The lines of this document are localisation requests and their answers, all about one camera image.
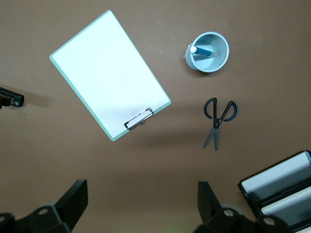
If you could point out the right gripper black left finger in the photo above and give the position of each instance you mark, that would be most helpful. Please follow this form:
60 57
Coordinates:
70 204

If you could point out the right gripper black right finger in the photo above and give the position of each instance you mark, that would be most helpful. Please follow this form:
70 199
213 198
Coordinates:
210 211

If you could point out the blue marker white cap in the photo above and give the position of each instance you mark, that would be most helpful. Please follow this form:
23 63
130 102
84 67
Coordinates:
202 51

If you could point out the black stacked paper tray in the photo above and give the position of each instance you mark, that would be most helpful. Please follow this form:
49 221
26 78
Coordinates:
247 194

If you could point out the black blue scissors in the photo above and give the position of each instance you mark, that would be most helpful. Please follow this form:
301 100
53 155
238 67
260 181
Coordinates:
217 121

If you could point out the black stapler red tip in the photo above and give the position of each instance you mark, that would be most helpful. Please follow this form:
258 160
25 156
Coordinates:
13 99

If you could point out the blank white paper sheet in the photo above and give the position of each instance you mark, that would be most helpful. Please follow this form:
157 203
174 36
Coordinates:
107 72

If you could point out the mint green clipboard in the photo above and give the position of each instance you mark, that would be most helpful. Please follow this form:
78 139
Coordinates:
54 60

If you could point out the light blue mesh pen cup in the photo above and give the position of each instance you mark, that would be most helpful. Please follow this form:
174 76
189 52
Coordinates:
218 60

